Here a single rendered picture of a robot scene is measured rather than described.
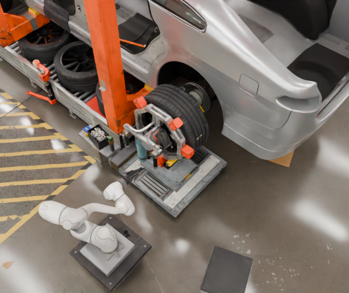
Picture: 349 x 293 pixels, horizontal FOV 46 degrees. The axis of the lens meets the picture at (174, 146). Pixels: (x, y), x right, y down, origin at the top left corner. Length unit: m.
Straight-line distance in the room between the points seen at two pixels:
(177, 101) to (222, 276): 1.47
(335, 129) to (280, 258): 1.79
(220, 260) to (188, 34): 1.86
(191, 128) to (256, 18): 1.65
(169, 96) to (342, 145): 2.30
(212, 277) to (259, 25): 2.52
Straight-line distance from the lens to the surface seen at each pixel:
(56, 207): 2.90
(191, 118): 3.36
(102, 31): 3.15
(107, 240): 3.35
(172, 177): 4.03
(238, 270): 3.53
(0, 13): 5.05
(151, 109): 3.38
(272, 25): 4.47
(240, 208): 4.17
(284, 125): 3.19
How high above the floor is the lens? 3.61
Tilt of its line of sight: 53 degrees down
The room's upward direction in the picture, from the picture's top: 1 degrees clockwise
